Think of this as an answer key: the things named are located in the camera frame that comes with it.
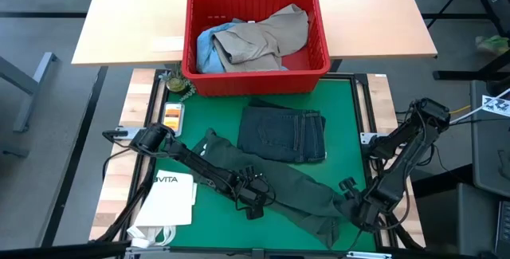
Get grey metal table leg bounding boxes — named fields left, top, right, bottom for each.
left=0, top=50, right=60, bottom=132

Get light blue garment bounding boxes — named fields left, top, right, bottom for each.
left=196, top=18, right=244, bottom=75

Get white tag with black logo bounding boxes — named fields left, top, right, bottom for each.
left=481, top=94, right=510, bottom=117

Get dark grey case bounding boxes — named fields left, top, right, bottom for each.
left=471, top=79, right=510, bottom=198

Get dark blue denim jeans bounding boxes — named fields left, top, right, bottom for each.
left=237, top=98, right=328, bottom=164

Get black aluminium table frame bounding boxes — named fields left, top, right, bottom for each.
left=89, top=69, right=426, bottom=259

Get light green object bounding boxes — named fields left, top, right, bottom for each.
left=475, top=35, right=510, bottom=56

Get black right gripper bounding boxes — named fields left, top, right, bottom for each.
left=338, top=177, right=386, bottom=233

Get white paper strip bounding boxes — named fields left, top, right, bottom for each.
left=151, top=35, right=186, bottom=53

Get green table mat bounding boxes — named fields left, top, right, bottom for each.
left=153, top=78, right=378, bottom=252

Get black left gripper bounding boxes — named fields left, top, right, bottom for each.
left=233, top=165, right=277, bottom=221

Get light wooden table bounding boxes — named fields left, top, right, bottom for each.
left=71, top=0, right=438, bottom=67

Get small potted succulent plant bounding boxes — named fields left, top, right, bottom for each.
left=159, top=64, right=197, bottom=103

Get clear package with orange label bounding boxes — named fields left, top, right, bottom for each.
left=162, top=101, right=186, bottom=137

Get black table leg bar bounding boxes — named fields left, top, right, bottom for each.
left=39, top=65, right=109, bottom=248

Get white cable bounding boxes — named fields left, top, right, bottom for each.
left=448, top=87, right=510, bottom=127

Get black keyboard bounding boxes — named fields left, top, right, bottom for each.
left=495, top=201, right=510, bottom=258

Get red plastic laundry bin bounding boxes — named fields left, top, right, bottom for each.
left=181, top=0, right=332, bottom=97

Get black horizontal bar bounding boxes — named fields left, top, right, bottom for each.
left=0, top=241, right=132, bottom=259

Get dark green button shirt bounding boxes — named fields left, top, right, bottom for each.
left=192, top=128, right=352, bottom=250

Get beige khaki garment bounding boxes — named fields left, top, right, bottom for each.
left=213, top=3, right=310, bottom=73

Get black thick cable bundle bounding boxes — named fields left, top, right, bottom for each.
left=378, top=210, right=424, bottom=250
left=93, top=159, right=155, bottom=244

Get silver metal bracket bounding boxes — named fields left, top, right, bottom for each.
left=346, top=250, right=394, bottom=259

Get white printed tote bag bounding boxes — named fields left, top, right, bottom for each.
left=127, top=169, right=199, bottom=249

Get yellow plug with cable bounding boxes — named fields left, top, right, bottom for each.
left=449, top=104, right=472, bottom=116

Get dark grey box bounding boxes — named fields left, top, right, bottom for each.
left=414, top=182, right=499, bottom=257

